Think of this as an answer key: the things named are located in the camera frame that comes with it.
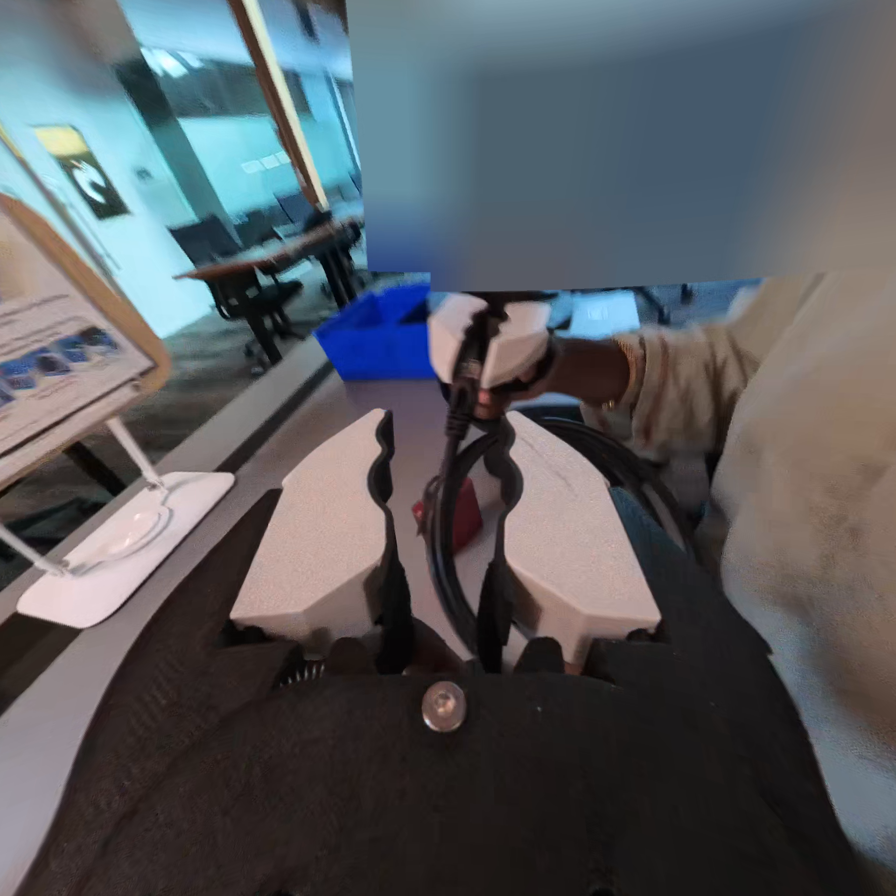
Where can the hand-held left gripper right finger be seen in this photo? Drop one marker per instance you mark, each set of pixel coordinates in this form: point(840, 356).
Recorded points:
point(574, 553)

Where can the black office chair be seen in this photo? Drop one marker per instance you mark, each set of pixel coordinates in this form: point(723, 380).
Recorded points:
point(210, 245)

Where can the red ethernet splitter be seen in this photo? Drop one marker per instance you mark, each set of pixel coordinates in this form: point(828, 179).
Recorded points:
point(465, 518)

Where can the wooden office table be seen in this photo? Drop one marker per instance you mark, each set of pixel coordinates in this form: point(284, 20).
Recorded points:
point(280, 252)

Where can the person's right forearm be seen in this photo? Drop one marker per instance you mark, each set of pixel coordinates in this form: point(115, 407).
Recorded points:
point(686, 378)

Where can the blue plastic bin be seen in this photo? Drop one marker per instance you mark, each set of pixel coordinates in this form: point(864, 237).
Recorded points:
point(371, 343)

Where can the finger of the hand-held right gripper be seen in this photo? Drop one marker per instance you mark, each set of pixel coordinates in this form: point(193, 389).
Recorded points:
point(448, 336)
point(521, 339)

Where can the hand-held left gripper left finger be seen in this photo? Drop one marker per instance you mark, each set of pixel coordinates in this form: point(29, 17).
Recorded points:
point(315, 553)

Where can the person's beige sweater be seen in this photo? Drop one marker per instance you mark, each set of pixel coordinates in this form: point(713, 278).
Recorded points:
point(805, 490)

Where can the white board stand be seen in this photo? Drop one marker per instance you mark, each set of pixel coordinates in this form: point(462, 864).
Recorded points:
point(161, 518)

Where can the grey desk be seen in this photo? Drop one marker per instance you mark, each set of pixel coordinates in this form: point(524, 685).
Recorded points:
point(280, 434)

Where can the instruction board with wooden frame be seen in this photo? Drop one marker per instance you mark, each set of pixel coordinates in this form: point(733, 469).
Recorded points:
point(63, 336)

